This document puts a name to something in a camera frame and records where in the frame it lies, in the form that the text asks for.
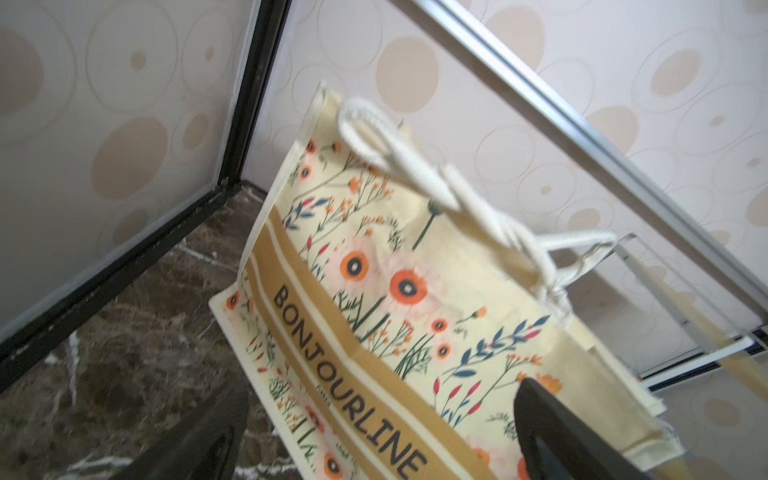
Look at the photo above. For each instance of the cream canvas grocery bag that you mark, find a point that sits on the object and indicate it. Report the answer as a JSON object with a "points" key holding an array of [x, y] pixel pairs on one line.
{"points": [[386, 315]]}

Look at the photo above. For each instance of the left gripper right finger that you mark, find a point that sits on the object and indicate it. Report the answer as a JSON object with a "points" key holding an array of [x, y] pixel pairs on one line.
{"points": [[556, 444]]}

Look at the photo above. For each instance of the aluminium frame bar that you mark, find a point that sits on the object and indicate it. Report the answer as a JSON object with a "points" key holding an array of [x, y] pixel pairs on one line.
{"points": [[510, 78]]}

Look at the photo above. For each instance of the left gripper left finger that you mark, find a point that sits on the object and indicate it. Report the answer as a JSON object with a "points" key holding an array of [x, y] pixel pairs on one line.
{"points": [[203, 445]]}

